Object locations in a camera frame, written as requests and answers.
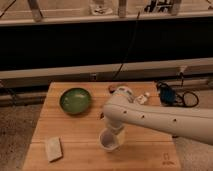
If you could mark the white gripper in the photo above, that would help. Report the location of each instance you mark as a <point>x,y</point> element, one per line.
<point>117,134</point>

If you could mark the white ceramic cup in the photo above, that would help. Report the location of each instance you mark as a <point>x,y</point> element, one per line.
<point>108,141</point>

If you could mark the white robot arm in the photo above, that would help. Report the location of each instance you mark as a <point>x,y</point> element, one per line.
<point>191,123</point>

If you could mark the green ceramic bowl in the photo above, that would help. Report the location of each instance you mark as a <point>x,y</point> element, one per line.
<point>74,101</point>

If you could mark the white plastic bottle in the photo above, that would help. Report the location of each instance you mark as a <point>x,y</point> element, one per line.
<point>143,98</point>

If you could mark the brown wooden brush block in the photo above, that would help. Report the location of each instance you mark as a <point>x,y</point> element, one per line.
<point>112,88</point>

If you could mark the wooden cutting board table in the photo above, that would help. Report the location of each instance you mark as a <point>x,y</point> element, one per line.
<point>143,150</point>

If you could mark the blue device on floor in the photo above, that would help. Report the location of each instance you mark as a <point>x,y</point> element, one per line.
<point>167,95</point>

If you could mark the grey sponge block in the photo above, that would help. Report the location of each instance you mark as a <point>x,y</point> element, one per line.
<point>53,149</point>

